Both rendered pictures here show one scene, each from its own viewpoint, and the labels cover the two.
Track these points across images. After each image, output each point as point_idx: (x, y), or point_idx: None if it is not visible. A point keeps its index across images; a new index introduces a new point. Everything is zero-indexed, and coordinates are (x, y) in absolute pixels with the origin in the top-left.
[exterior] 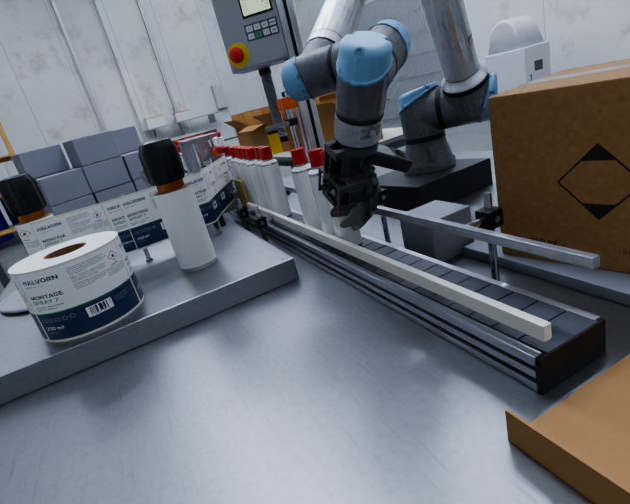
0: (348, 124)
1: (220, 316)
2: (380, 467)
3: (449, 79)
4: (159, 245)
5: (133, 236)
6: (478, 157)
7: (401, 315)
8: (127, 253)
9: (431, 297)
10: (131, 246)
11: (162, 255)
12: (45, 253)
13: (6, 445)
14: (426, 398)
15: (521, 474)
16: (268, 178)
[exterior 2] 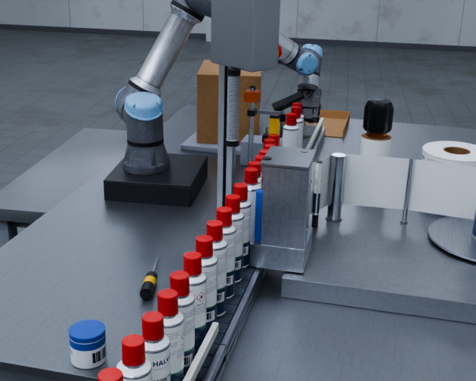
0: (304, 83)
1: None
2: None
3: (160, 86)
4: (387, 240)
5: (412, 196)
6: (25, 193)
7: (316, 156)
8: (421, 211)
9: (316, 138)
10: (416, 205)
11: (391, 222)
12: (471, 156)
13: None
14: (346, 145)
15: (349, 136)
16: None
